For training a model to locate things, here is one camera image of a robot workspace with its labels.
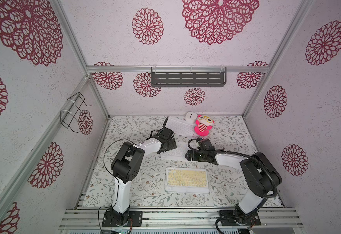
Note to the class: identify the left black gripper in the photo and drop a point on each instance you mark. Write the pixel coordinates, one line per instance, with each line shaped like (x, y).
(173, 144)

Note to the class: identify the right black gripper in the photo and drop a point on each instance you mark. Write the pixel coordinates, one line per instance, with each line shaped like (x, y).
(192, 156)

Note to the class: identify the white keyboard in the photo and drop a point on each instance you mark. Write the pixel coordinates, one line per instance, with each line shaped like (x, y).
(180, 127)
(177, 154)

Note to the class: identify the yellow keyboard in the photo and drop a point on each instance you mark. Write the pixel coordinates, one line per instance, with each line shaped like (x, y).
(186, 180)

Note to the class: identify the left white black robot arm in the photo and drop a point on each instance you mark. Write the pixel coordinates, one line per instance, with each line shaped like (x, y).
(126, 165)

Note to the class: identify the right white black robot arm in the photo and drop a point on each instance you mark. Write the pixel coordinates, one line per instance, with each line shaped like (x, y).
(261, 177)

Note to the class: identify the white keyboard back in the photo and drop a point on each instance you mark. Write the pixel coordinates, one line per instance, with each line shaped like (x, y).
(180, 127)

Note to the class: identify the pink owl plush toy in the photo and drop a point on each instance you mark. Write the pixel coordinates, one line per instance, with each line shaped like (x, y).
(203, 125)

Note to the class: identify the white round gadget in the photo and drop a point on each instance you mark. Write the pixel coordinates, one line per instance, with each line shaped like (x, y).
(191, 117)

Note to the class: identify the grey wall shelf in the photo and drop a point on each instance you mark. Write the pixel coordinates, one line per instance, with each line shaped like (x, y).
(187, 79)

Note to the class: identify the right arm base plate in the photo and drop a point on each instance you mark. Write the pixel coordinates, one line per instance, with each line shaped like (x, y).
(234, 218)

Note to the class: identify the black wire wall rack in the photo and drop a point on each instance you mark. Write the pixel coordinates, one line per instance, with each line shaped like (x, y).
(77, 117)

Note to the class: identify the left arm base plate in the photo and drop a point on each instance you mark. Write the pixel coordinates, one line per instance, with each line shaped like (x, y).
(128, 219)

